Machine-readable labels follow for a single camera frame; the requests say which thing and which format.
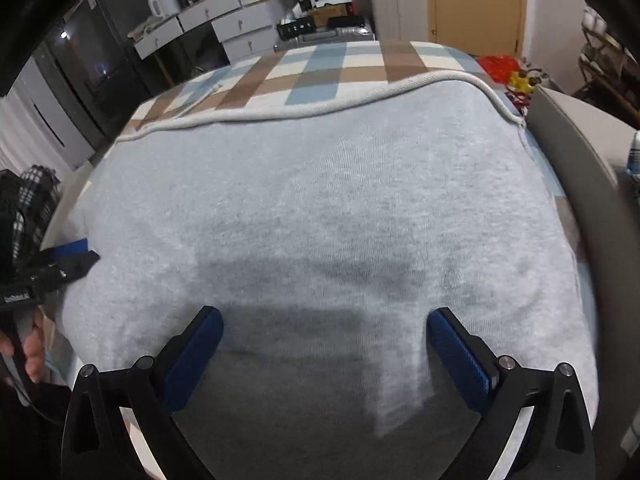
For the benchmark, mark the grey sofa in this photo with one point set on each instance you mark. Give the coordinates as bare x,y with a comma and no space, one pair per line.
580,160

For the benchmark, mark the silver suitcase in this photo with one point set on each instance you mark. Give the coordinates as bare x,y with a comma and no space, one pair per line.
335,37

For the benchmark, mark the grey hoodie with red print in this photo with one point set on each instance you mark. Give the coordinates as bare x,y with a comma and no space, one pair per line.
325,185

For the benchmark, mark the brown cardboard box with clutter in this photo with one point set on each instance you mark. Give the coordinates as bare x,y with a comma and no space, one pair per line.
330,10

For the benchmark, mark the person's left hand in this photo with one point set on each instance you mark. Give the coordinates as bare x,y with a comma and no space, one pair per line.
36,355

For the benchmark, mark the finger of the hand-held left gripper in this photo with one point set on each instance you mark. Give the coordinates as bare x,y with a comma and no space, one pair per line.
75,266
70,250

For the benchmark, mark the white kettle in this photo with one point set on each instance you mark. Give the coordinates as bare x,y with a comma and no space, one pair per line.
165,2

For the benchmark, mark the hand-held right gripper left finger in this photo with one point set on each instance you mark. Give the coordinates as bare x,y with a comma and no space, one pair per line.
192,360

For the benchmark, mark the black device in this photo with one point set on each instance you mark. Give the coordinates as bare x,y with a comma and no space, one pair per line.
295,27

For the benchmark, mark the blue white bottle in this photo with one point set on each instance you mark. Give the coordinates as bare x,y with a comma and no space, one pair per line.
635,155

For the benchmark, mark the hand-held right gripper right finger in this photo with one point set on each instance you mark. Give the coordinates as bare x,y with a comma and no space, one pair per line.
462,365

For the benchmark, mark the white desk with drawers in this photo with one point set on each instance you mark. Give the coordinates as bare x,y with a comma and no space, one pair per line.
235,15

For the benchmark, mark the wooden shoe rack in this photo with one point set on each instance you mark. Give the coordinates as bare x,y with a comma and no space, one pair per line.
605,60

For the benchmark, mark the black glass cabinet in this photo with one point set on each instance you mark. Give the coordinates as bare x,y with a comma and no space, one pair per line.
90,70

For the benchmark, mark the wooden door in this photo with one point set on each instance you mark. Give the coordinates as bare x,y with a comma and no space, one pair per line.
475,5

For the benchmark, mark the black white checked cloth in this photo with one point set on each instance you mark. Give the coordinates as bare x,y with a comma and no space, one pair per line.
30,195

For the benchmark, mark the checked blanket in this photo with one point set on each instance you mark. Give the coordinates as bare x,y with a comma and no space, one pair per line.
325,67

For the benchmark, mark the red plastic bag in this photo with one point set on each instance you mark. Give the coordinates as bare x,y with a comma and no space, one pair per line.
500,67

